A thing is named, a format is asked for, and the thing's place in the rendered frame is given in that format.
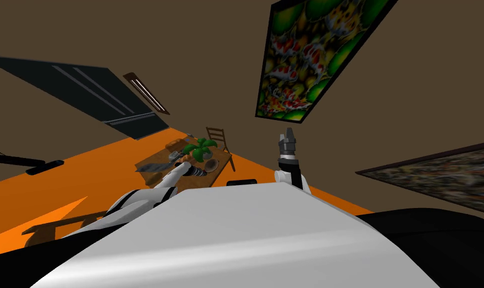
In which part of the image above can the dark speckled framed painting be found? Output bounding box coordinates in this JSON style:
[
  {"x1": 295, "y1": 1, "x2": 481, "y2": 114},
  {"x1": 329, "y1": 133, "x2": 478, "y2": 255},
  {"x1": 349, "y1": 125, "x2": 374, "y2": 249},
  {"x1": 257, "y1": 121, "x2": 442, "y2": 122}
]
[{"x1": 354, "y1": 139, "x2": 484, "y2": 219}]

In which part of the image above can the black long bar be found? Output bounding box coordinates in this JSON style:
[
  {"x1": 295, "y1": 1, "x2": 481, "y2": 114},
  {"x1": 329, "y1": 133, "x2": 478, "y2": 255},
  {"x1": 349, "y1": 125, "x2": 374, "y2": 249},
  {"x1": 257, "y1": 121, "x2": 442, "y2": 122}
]
[{"x1": 0, "y1": 147, "x2": 47, "y2": 168}]

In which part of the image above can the dark grey flat sheet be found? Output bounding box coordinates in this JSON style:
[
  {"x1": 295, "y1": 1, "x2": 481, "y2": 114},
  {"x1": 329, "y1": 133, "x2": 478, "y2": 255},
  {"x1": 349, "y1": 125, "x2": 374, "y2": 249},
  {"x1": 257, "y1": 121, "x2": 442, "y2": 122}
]
[{"x1": 135, "y1": 160, "x2": 175, "y2": 173}]

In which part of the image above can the green plant in grey pot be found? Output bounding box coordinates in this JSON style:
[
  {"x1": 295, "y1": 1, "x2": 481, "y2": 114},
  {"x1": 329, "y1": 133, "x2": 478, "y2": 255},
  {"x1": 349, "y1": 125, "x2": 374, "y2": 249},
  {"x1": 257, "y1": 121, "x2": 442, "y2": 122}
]
[{"x1": 181, "y1": 137, "x2": 219, "y2": 164}]

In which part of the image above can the brown wooden table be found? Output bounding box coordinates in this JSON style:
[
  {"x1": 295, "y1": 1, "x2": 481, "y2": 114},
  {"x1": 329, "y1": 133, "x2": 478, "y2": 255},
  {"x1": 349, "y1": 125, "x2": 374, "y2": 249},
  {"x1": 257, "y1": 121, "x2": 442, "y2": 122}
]
[{"x1": 134, "y1": 137, "x2": 237, "y2": 189}]

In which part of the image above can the orange-brown bread loaf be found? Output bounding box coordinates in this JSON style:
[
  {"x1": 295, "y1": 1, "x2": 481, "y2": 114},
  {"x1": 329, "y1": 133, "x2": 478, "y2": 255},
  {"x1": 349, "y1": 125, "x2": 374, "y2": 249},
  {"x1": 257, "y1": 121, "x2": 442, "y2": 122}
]
[{"x1": 165, "y1": 138, "x2": 189, "y2": 153}]

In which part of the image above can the dark window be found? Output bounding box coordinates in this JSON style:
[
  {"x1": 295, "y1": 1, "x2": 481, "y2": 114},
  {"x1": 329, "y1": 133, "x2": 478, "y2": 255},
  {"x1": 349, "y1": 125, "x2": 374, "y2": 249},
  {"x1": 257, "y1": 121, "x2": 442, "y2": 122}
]
[{"x1": 0, "y1": 54, "x2": 171, "y2": 141}]

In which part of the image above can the brown wooden bench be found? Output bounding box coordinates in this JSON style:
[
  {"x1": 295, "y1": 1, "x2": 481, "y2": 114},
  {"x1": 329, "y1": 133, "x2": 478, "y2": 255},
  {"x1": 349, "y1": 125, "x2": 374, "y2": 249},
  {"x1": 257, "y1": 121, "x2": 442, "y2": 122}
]
[{"x1": 21, "y1": 210, "x2": 107, "y2": 249}]

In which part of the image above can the narrow brown-framed wall panel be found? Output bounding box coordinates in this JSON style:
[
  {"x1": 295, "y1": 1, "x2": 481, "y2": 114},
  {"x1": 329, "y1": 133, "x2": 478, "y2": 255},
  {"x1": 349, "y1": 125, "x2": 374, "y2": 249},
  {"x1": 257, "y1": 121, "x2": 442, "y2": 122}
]
[{"x1": 122, "y1": 71, "x2": 171, "y2": 117}]

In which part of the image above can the black short bar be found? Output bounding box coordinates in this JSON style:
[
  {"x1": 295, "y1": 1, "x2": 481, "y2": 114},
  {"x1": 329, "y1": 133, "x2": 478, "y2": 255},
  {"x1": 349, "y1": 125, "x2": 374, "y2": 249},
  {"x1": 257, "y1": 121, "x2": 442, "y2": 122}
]
[{"x1": 25, "y1": 159, "x2": 66, "y2": 177}]

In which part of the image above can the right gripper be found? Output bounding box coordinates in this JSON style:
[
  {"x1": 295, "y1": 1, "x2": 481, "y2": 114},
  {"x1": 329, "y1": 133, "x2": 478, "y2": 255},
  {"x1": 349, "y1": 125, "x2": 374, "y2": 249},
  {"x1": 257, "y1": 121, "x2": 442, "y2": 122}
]
[{"x1": 278, "y1": 127, "x2": 298, "y2": 156}]

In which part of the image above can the colourful fish painting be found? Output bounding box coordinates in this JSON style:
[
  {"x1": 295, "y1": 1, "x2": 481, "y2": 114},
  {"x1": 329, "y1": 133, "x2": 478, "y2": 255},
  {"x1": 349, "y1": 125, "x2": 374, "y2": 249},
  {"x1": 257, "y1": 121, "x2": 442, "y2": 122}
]
[{"x1": 254, "y1": 0, "x2": 399, "y2": 125}]

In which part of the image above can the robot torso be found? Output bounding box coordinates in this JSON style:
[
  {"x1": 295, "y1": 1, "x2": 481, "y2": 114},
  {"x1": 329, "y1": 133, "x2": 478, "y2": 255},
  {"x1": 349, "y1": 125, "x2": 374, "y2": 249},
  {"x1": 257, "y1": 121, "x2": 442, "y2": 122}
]
[{"x1": 29, "y1": 179, "x2": 441, "y2": 288}]

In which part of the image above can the brown wooden chair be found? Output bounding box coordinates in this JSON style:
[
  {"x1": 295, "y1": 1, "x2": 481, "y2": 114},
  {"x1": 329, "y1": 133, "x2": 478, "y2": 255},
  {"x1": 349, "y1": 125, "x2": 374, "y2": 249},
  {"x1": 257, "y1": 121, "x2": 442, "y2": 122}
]
[{"x1": 205, "y1": 126, "x2": 232, "y2": 154}]

